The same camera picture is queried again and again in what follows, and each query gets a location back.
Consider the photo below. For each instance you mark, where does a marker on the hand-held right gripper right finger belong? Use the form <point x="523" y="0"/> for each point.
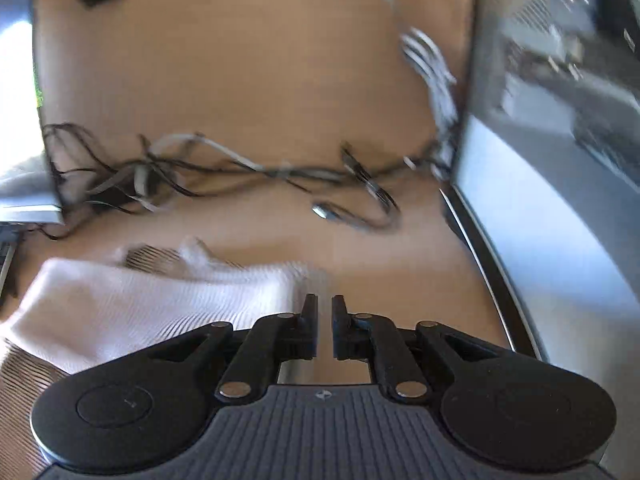
<point x="341" y="322"/>

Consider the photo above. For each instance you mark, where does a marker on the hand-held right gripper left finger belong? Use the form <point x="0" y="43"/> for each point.
<point x="308" y="322"/>

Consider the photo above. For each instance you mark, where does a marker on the striped beige knit garment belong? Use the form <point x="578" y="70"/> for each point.
<point x="150" y="305"/>

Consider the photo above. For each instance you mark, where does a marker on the silver-edged computer monitor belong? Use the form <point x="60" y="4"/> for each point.
<point x="530" y="125"/>

